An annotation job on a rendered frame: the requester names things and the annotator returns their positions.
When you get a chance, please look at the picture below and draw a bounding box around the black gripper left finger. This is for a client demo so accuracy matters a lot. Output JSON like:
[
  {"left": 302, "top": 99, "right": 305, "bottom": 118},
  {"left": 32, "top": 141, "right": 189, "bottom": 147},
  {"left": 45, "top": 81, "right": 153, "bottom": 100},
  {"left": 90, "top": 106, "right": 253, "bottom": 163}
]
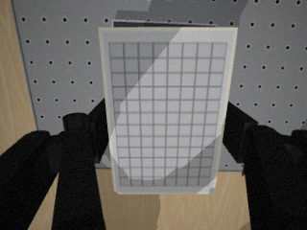
[{"left": 0, "top": 98, "right": 109, "bottom": 230}]

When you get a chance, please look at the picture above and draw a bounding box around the white deep-well block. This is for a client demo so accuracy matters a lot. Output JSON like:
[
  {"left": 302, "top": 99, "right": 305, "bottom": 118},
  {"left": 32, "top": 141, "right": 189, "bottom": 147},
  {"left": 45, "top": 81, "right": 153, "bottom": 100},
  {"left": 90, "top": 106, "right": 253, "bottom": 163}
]
[{"left": 99, "top": 27, "right": 238, "bottom": 195}]

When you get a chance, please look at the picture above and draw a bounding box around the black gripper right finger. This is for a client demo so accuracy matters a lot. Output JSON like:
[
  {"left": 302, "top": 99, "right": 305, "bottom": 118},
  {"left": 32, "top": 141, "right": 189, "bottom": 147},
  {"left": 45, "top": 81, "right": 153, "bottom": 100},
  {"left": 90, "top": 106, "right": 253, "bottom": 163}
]
[{"left": 223, "top": 102, "right": 307, "bottom": 230}]

